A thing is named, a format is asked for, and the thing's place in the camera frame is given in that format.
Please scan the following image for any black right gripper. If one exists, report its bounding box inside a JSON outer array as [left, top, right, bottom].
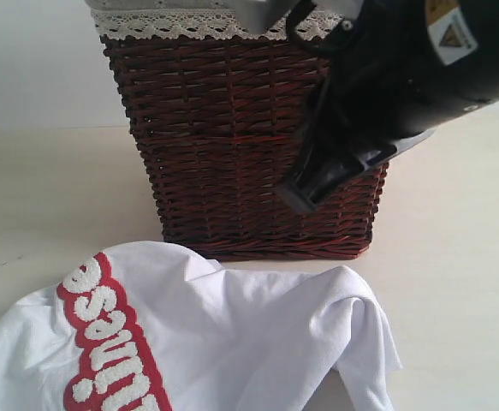
[[277, 1, 499, 211]]

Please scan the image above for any white t-shirt red lettering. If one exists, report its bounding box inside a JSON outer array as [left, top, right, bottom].
[[0, 241, 401, 410]]

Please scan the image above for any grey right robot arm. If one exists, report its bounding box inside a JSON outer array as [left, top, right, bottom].
[[233, 1, 499, 213]]

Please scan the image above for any dark brown wicker basket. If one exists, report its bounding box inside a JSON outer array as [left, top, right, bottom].
[[100, 35, 387, 261]]

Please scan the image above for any lace trimmed basket liner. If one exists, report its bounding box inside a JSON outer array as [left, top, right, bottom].
[[89, 0, 344, 43]]

